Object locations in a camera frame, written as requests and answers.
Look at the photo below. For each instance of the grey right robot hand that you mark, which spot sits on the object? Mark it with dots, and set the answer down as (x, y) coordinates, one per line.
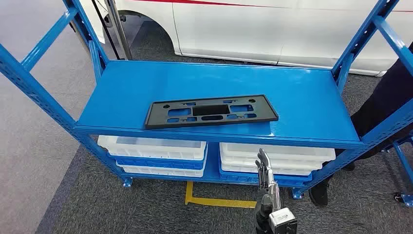
(265, 174)

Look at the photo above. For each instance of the black plastic plate frame part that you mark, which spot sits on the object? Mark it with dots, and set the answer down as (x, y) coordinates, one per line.
(267, 113)

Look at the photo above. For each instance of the blue metal shelf rack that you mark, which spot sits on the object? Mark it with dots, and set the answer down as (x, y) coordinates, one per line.
(129, 90)

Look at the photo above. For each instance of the blue plastic bin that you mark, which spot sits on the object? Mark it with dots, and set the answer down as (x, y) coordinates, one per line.
(238, 178)
(155, 163)

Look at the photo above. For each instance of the person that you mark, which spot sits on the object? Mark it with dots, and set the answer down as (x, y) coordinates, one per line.
(387, 97)

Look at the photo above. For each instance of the white car with red stripe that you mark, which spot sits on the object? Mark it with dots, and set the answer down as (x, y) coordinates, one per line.
(258, 29)

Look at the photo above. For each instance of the chrome stanchion post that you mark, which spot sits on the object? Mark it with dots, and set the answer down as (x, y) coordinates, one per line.
(118, 29)

